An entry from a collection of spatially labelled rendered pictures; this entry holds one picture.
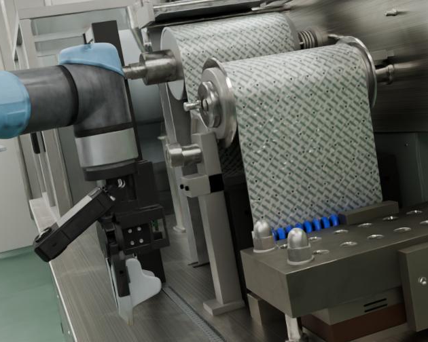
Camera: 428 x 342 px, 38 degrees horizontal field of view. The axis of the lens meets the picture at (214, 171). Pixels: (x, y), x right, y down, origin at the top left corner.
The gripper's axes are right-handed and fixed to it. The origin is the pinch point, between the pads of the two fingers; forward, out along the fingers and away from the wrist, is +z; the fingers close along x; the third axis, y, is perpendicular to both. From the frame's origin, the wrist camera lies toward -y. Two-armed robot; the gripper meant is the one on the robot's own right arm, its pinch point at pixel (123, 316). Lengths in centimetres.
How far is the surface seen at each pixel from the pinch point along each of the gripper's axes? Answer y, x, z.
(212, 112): 21.3, 12.7, -23.8
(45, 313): -10, 345, 100
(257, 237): 21.4, 2.4, -5.3
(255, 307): 21.6, 9.3, 7.4
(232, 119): 23.2, 9.8, -22.4
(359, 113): 45, 10, -19
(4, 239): -33, 566, 82
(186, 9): 28, 39, -44
